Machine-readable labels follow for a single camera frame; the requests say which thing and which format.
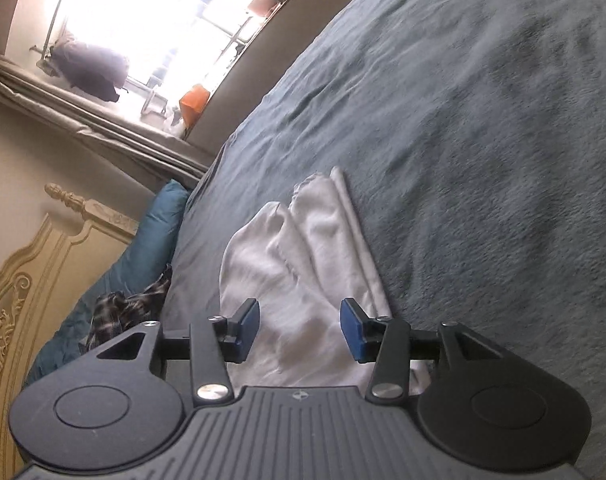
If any window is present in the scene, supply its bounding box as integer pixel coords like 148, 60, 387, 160
13, 0, 296, 128

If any cream headboard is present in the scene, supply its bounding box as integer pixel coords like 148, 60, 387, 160
0, 182, 140, 466

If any dark hanging garment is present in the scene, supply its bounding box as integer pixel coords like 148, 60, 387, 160
48, 37, 130, 103

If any grey curtain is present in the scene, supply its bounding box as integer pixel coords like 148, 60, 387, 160
0, 55, 212, 182

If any grey blanket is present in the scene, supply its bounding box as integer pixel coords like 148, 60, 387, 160
160, 0, 606, 461

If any black and white plaid shirt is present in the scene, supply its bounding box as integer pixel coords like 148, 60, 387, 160
80, 264, 175, 354

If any blue pillow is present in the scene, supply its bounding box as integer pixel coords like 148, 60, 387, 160
26, 179, 192, 386

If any white button shirt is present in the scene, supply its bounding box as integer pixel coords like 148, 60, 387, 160
218, 166, 432, 395

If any orange bag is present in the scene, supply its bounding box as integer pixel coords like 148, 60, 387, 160
178, 83, 210, 127

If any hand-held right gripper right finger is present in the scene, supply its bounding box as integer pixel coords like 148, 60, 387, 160
339, 297, 504, 404

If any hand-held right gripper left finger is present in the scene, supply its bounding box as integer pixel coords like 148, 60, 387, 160
97, 298, 261, 406

